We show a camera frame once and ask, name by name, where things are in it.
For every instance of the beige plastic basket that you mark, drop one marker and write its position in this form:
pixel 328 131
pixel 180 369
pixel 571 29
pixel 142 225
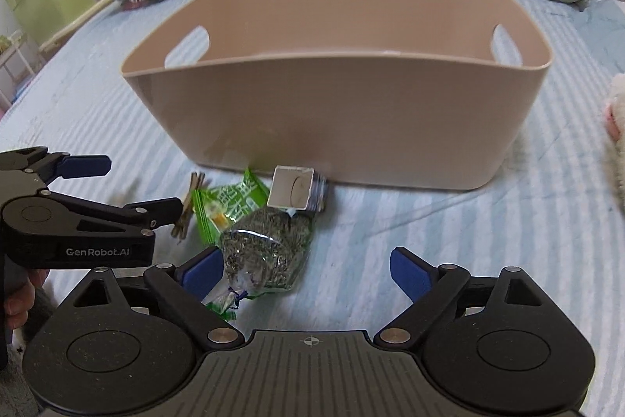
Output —
pixel 342 114

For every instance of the white plush toy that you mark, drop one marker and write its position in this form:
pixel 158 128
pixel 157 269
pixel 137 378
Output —
pixel 616 138

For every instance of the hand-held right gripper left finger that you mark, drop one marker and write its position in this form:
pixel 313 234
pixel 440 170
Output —
pixel 205 271

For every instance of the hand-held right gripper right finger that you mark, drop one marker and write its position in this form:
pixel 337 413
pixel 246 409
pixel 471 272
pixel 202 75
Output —
pixel 407 273

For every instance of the white rack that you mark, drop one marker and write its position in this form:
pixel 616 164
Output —
pixel 10 60

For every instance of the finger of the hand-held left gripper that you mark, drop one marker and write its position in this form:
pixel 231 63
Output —
pixel 83 166
pixel 146 212

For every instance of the green snack packet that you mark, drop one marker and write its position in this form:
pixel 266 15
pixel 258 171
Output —
pixel 219 207

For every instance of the person's left hand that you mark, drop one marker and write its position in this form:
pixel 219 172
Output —
pixel 22 297

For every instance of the small white carton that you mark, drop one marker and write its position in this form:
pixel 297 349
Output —
pixel 290 187

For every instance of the clear bag of dried herbs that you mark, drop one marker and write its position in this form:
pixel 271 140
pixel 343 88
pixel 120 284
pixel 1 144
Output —
pixel 266 246

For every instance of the blue striped bed sheet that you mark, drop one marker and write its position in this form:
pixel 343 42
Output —
pixel 488 231

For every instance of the brown wooden sticks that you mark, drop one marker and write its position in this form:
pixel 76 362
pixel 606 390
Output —
pixel 188 207

